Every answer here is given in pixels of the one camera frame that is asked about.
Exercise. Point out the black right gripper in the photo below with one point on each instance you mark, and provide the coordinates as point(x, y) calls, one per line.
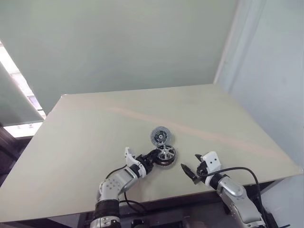
point(202, 169)

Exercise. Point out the silver spoked rotor black rim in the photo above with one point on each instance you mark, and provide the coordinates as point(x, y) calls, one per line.
point(165, 154)

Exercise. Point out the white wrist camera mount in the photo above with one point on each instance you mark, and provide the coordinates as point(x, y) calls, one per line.
point(211, 161)
point(129, 158)

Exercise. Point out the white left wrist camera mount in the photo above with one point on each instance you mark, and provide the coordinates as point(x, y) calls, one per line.
point(129, 158)

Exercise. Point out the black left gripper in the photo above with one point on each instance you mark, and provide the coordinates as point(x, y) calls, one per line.
point(144, 164)

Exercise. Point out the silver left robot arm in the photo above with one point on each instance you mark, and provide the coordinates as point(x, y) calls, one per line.
point(114, 185)

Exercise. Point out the motor housing with copper coils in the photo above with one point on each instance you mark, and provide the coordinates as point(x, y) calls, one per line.
point(164, 165)

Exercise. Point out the bright window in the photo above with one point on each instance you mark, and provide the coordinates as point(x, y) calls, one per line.
point(16, 78)

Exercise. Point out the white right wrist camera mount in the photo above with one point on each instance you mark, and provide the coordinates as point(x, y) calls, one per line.
point(211, 161)

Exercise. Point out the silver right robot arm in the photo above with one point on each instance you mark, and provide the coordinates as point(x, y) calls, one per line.
point(232, 190)

